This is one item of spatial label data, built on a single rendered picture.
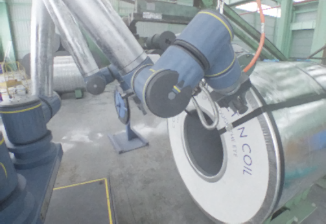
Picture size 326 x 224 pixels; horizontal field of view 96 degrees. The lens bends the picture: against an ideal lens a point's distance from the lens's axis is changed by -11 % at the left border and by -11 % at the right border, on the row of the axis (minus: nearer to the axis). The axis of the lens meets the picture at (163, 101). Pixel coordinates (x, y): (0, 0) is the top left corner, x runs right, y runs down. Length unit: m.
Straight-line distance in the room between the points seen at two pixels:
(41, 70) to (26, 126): 0.38
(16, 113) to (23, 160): 0.27
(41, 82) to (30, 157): 0.46
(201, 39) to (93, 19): 0.27
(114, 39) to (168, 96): 0.22
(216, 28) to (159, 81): 0.17
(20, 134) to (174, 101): 0.88
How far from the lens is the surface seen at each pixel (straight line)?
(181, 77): 0.34
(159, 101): 0.33
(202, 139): 1.58
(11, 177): 0.76
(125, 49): 0.47
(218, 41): 0.39
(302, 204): 2.23
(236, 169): 1.04
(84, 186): 1.63
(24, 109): 1.02
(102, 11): 0.47
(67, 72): 5.66
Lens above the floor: 1.41
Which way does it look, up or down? 17 degrees down
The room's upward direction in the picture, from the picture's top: straight up
